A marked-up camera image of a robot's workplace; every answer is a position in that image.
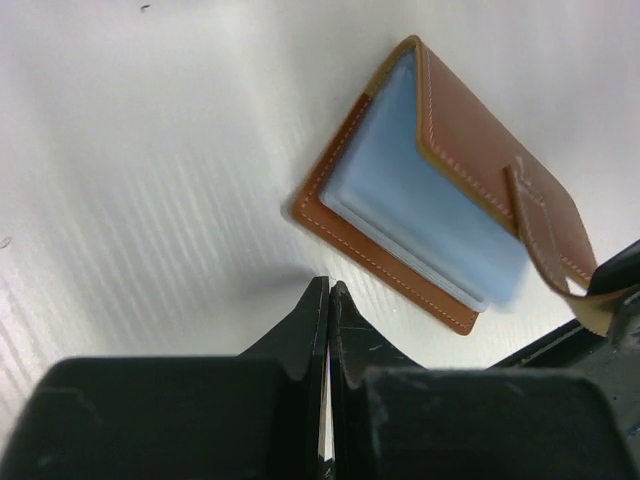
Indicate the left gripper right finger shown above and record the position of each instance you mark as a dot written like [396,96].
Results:
[394,419]

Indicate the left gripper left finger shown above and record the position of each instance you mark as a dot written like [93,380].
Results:
[256,415]

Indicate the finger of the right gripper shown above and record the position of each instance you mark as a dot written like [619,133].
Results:
[618,273]

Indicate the brown leather card holder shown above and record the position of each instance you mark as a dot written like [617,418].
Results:
[424,187]

